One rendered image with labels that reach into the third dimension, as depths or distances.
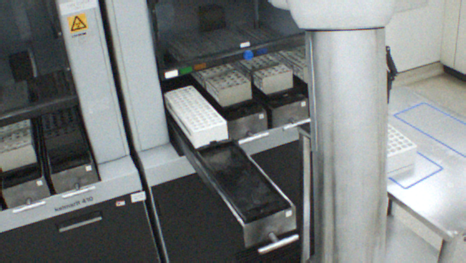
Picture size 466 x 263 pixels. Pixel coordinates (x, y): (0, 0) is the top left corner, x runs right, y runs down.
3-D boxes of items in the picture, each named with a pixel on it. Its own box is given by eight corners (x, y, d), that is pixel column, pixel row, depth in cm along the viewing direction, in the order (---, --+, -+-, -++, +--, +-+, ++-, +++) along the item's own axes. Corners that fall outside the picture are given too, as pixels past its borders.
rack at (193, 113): (166, 110, 162) (163, 92, 159) (194, 101, 165) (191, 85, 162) (196, 151, 138) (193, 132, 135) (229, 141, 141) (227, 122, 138)
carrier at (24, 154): (37, 158, 140) (32, 141, 137) (38, 161, 138) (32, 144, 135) (2, 169, 136) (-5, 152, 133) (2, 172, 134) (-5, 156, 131)
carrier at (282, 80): (290, 85, 166) (290, 68, 162) (294, 86, 164) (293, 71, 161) (260, 93, 162) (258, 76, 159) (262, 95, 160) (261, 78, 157)
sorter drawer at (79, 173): (42, 106, 192) (36, 86, 187) (72, 96, 196) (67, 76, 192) (57, 203, 133) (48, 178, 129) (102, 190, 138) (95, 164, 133)
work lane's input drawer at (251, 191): (161, 125, 168) (156, 101, 163) (198, 113, 172) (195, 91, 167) (252, 260, 109) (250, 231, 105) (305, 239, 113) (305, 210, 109)
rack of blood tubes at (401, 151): (326, 125, 141) (326, 106, 137) (354, 116, 143) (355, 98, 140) (384, 178, 116) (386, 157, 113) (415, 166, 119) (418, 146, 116)
